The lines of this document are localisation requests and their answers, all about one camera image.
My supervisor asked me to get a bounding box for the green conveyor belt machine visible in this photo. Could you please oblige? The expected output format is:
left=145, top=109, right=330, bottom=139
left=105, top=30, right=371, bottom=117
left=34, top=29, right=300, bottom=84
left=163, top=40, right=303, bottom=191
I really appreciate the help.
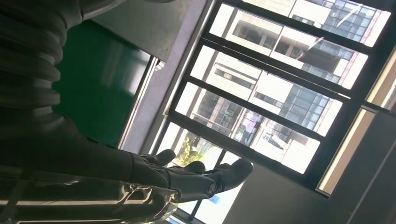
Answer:
left=51, top=19, right=166, bottom=151

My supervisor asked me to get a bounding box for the black framed window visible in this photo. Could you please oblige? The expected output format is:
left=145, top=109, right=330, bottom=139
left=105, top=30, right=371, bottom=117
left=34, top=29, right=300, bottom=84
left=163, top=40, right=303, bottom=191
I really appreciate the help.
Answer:
left=148, top=0, right=396, bottom=224

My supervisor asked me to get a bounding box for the beige lit panel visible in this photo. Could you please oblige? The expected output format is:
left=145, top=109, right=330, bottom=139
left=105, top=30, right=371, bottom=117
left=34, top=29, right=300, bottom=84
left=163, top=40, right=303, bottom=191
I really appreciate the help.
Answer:
left=365, top=46, right=396, bottom=111
left=316, top=106, right=377, bottom=197

